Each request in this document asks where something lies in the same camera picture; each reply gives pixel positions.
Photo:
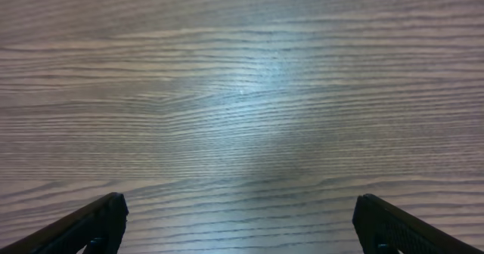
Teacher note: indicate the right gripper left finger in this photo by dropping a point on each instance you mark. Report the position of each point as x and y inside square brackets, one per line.
[95, 228]

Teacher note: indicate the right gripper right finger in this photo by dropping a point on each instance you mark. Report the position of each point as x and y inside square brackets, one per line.
[383, 228]

